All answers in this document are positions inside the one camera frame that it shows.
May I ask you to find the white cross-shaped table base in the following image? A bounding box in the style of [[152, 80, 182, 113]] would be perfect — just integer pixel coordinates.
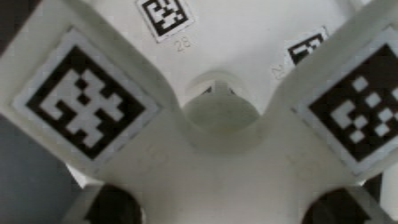
[[0, 0, 398, 224]]

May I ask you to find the white table leg cylinder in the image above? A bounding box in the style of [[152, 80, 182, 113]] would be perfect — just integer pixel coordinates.
[[184, 71, 260, 134]]

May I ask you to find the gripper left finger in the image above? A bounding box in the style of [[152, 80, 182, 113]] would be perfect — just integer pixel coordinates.
[[61, 182, 147, 224]]

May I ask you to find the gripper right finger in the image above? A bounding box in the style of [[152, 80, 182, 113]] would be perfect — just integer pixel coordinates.
[[301, 175, 386, 224]]

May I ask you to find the white round table top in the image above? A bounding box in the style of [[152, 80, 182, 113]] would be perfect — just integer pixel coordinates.
[[65, 0, 398, 188]]

